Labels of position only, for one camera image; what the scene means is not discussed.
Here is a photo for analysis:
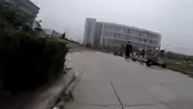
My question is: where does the white multistorey building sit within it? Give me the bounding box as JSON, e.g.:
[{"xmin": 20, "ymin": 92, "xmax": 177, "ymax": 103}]
[{"xmin": 82, "ymin": 16, "xmax": 163, "ymax": 57}]

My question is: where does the person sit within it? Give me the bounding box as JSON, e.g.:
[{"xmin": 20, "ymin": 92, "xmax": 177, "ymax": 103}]
[{"xmin": 123, "ymin": 40, "xmax": 135, "ymax": 61}]

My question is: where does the grey concrete pavement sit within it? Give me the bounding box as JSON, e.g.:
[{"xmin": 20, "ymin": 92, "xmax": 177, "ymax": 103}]
[{"xmin": 57, "ymin": 47, "xmax": 193, "ymax": 109}]

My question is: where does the row of parked scooters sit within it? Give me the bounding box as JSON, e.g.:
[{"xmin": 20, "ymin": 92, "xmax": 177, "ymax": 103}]
[{"xmin": 113, "ymin": 44, "xmax": 169, "ymax": 70}]

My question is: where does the pale concrete kerb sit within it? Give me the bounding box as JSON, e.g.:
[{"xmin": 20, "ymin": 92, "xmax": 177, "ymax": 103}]
[{"xmin": 18, "ymin": 63, "xmax": 84, "ymax": 109}]

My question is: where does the dark green hedge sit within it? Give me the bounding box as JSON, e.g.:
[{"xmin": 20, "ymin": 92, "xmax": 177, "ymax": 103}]
[{"xmin": 0, "ymin": 13, "xmax": 72, "ymax": 102}]

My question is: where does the grass strip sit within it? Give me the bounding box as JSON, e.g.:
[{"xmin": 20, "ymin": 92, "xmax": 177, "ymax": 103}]
[{"xmin": 164, "ymin": 58, "xmax": 193, "ymax": 80}]

